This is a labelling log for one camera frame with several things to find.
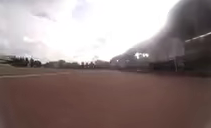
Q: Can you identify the pale kerb line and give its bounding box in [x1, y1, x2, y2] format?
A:
[0, 71, 72, 80]

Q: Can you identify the large dark building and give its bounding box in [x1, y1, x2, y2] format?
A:
[110, 0, 211, 77]

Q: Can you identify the reddish brown paved ground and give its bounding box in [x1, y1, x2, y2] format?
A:
[0, 68, 211, 128]

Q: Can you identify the row of trees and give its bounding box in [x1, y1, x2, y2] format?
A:
[8, 55, 112, 70]

